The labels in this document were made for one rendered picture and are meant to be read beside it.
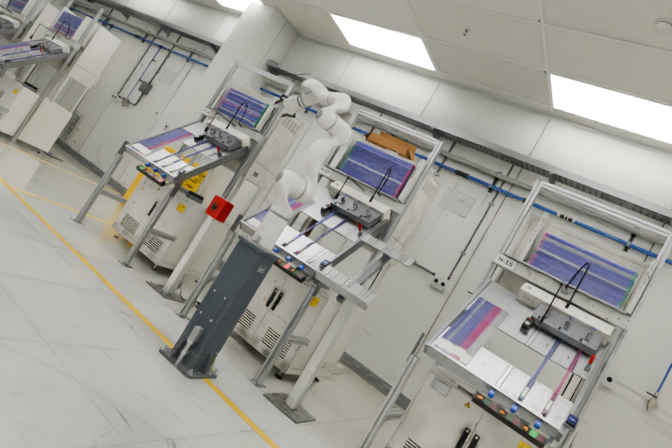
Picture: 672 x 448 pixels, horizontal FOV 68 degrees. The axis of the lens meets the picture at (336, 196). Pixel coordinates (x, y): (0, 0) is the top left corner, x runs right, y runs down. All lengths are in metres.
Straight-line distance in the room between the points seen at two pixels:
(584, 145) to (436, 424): 2.97
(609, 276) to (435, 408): 1.17
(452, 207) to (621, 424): 2.15
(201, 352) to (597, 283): 2.10
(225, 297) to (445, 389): 1.28
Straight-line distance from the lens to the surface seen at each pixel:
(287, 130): 4.47
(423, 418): 2.97
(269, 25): 6.39
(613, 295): 3.05
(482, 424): 2.90
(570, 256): 3.08
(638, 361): 4.53
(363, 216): 3.29
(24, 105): 6.84
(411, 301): 4.76
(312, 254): 3.06
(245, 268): 2.56
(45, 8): 8.27
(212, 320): 2.61
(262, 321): 3.44
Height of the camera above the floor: 0.91
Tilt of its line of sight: 5 degrees up
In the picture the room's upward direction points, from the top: 31 degrees clockwise
